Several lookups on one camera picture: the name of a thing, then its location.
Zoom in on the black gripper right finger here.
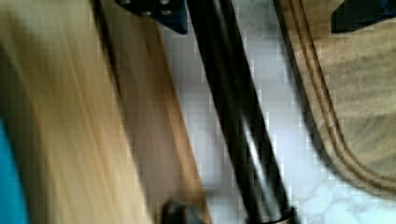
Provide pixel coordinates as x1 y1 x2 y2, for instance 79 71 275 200
331 0 396 34

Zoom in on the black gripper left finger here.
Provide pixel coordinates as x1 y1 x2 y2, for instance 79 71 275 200
115 0 188 35

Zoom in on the dark wooden cutting board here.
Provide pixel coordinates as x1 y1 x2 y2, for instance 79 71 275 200
274 0 396 200

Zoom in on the blue plate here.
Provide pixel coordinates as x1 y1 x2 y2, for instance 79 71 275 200
0 123 30 224

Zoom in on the black metal drawer handle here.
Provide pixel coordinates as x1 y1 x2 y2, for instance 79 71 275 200
185 0 300 224

